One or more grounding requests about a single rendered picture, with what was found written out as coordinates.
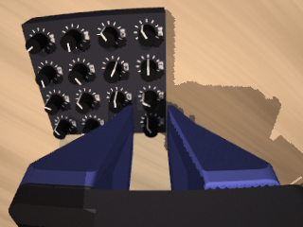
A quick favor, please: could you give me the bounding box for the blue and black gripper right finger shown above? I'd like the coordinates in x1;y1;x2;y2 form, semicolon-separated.
167;105;280;190

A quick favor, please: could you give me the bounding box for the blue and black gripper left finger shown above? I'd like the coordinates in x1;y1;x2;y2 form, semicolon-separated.
19;105;134;190

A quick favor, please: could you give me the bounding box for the black knob box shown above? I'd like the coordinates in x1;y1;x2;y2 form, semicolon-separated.
21;7;167;140

